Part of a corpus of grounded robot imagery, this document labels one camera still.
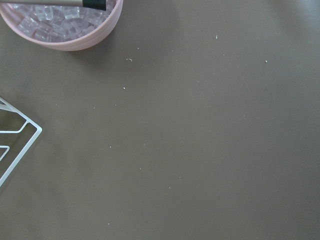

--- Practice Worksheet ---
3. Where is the white wire rack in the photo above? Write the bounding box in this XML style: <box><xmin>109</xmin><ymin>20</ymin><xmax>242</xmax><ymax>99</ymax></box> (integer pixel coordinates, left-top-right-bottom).
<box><xmin>0</xmin><ymin>98</ymin><xmax>42</xmax><ymax>185</ymax></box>

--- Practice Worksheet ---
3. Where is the metal tongs black tip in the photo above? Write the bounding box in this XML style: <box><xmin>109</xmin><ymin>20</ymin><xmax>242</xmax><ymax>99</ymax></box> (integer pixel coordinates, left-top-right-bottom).
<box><xmin>0</xmin><ymin>0</ymin><xmax>107</xmax><ymax>11</ymax></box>

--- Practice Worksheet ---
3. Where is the pink bowl with ice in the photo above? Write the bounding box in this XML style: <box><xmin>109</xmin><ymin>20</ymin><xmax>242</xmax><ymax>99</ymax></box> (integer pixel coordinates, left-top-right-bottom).
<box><xmin>0</xmin><ymin>0</ymin><xmax>123</xmax><ymax>52</ymax></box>

